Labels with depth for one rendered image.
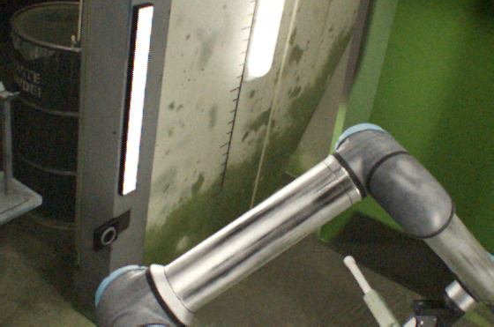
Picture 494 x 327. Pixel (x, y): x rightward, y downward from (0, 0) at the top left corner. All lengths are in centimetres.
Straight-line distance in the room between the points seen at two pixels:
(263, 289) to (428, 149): 92
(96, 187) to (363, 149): 104
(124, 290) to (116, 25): 78
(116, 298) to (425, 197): 65
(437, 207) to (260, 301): 145
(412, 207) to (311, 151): 197
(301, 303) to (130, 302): 142
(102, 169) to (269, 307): 97
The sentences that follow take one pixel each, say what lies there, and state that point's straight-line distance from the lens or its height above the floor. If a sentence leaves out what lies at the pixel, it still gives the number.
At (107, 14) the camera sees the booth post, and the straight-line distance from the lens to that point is 174.
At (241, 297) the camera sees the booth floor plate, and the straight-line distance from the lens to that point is 253.
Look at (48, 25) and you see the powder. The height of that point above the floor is 86.
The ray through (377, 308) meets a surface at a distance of 192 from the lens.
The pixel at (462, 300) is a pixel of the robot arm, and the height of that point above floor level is 70.
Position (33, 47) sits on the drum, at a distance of 247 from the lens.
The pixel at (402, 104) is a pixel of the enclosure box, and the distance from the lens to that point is 216.
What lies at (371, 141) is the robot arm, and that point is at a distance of 124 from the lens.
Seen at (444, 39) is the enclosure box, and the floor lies 127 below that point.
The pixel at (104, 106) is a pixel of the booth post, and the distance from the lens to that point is 184.
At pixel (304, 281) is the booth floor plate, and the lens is 269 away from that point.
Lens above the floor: 179
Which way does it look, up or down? 29 degrees down
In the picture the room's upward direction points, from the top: 11 degrees clockwise
